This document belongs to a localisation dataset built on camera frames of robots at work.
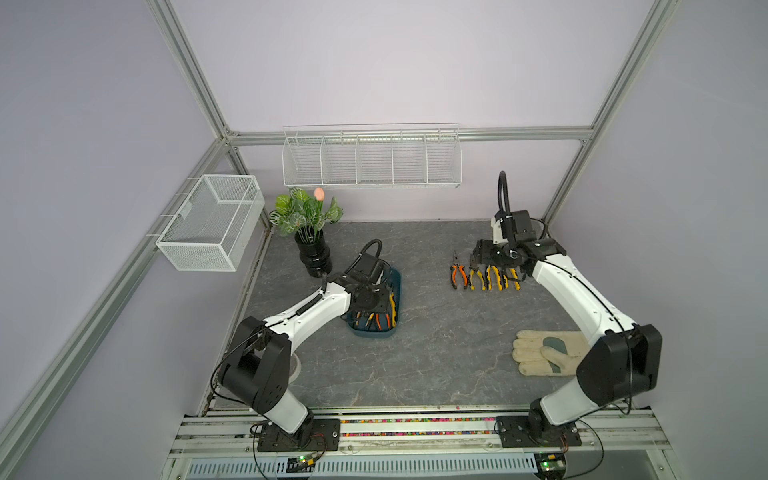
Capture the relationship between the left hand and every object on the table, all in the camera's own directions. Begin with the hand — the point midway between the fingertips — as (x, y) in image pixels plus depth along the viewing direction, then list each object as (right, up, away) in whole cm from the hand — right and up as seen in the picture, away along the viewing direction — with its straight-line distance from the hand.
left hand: (382, 305), depth 87 cm
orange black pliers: (-2, -5, +6) cm, 8 cm away
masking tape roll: (-23, -17, -4) cm, 29 cm away
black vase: (-23, +16, +9) cm, 29 cm away
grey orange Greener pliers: (+25, +9, +18) cm, 32 cm away
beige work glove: (+48, -14, -1) cm, 50 cm away
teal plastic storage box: (-6, -6, +4) cm, 10 cm away
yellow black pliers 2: (+36, +7, +16) cm, 40 cm away
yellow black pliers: (+31, +9, +18) cm, 37 cm away
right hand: (+30, +17, -1) cm, 34 cm away
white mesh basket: (-48, +22, -3) cm, 53 cm away
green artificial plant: (-24, +27, +2) cm, 36 cm away
